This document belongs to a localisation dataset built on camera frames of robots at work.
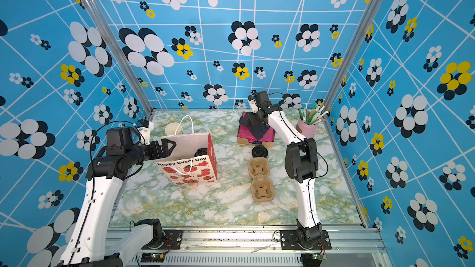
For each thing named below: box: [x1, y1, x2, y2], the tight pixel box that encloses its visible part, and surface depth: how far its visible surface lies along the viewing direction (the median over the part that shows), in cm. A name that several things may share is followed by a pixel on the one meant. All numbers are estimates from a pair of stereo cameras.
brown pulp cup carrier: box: [248, 157, 276, 202], surface depth 86 cm
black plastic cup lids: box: [251, 145, 269, 159], surface depth 100 cm
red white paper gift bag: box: [155, 132, 219, 186], surface depth 78 cm
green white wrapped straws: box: [298, 101, 329, 126], surface depth 95 cm
